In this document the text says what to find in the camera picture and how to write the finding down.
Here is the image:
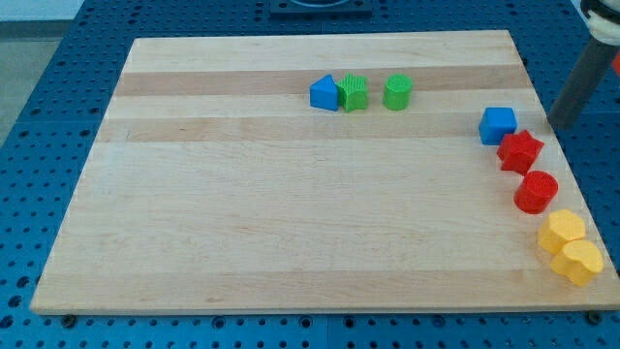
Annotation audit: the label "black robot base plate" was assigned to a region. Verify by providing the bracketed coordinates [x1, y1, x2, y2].
[268, 0, 373, 18]

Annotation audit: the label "blue triangle block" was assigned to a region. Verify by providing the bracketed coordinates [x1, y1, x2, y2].
[309, 75, 338, 111]

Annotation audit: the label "green cylinder block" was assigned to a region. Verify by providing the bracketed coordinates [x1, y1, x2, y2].
[383, 74, 414, 111]

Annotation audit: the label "wooden board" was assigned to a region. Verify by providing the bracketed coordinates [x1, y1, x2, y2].
[31, 30, 619, 316]

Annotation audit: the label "red cylinder block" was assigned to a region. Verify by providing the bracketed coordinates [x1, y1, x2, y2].
[513, 171, 559, 214]

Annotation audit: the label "yellow heart block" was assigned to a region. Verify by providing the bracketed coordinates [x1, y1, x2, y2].
[550, 239, 605, 286]

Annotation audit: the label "blue cube block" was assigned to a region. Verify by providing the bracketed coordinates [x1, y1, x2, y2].
[479, 107, 517, 145]

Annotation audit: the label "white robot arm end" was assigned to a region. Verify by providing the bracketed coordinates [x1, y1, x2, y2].
[580, 0, 619, 47]

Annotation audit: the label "yellow hexagon block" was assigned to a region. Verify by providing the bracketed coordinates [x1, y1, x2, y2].
[537, 209, 586, 255]

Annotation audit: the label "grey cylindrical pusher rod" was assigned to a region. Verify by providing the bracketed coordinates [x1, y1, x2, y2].
[547, 37, 619, 129]

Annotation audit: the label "red star block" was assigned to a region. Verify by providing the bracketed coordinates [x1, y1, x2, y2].
[497, 130, 544, 175]

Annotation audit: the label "green star block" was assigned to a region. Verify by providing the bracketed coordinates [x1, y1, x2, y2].
[336, 73, 368, 112]

